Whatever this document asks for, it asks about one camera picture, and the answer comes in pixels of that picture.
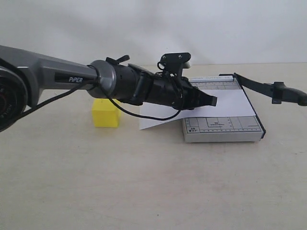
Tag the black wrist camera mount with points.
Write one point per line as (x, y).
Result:
(174, 63)

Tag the yellow foam cube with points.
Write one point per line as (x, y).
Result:
(105, 113)

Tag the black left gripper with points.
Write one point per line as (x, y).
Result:
(169, 88)

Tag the black cutter blade arm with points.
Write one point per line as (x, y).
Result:
(278, 91)

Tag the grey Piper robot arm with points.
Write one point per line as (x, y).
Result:
(24, 75)

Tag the white paper sheet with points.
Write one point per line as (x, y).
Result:
(230, 103)

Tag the grey paper cutter base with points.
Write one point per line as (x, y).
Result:
(222, 129)

